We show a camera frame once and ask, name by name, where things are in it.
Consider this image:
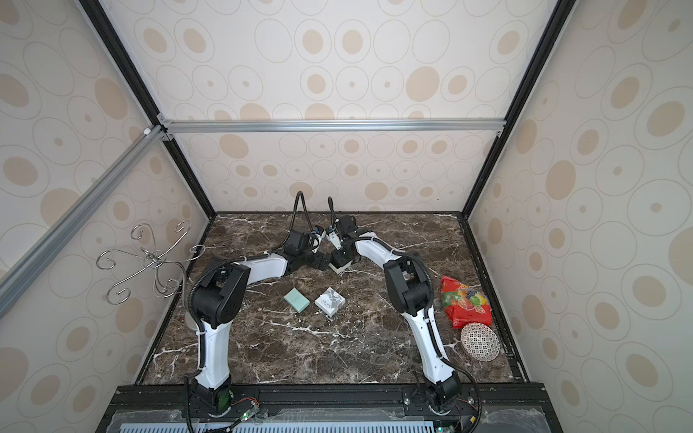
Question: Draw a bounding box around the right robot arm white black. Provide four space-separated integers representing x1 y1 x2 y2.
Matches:
327 214 464 412

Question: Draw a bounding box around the mint green box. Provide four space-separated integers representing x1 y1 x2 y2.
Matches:
283 288 310 313

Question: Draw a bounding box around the white lift-off box base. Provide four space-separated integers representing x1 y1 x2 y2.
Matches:
328 250 354 275

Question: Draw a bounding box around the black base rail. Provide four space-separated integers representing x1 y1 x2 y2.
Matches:
97 384 562 432

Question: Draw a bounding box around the red snack bag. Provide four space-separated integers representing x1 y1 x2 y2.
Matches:
441 276 493 329

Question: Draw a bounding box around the black corrugated cable left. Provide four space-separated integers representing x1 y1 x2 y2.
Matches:
273 190 321 253

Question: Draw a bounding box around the white gift box grey bow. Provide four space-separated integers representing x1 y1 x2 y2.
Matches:
315 287 346 319

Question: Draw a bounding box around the silver wire jewelry stand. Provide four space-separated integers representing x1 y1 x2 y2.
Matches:
95 220 206 306

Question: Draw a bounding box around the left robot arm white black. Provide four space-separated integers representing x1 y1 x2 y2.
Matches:
187 227 325 412

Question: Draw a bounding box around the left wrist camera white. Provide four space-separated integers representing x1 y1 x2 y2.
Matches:
310 226 326 253

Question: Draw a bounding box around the diagonal aluminium rail left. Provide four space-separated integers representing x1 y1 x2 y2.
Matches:
1 126 164 316

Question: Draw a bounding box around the horizontal aluminium rail back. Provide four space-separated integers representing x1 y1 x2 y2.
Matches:
164 118 506 134

